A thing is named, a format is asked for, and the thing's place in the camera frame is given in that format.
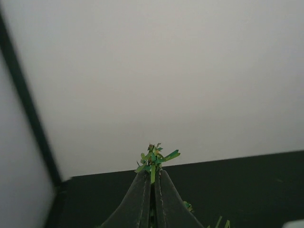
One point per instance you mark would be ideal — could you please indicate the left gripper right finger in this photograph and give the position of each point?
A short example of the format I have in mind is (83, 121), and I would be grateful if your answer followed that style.
(170, 209)

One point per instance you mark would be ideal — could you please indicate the black frame post left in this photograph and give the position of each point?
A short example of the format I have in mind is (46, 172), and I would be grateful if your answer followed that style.
(33, 119)

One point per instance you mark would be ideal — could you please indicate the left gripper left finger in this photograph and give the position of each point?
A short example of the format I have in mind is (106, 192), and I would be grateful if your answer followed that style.
(134, 210)

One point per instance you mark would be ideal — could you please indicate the small green christmas tree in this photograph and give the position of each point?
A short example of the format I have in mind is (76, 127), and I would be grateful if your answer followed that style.
(151, 162)

